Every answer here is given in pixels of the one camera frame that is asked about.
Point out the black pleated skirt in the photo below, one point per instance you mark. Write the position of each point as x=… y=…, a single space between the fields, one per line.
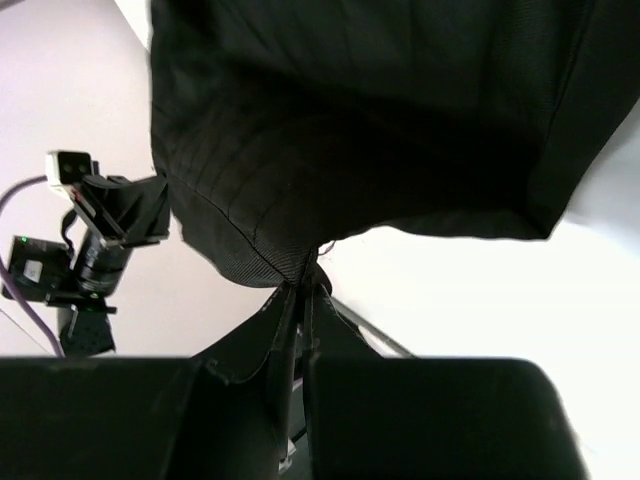
x=283 y=125

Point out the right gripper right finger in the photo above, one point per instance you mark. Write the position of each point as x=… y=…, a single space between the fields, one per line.
x=372 y=417

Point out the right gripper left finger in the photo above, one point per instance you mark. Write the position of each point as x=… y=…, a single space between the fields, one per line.
x=223 y=414

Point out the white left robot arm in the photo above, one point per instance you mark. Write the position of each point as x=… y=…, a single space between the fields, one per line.
x=34 y=277

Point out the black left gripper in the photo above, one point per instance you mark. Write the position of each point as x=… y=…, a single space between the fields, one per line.
x=120 y=215

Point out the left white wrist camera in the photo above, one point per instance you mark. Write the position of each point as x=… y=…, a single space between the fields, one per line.
x=65 y=170

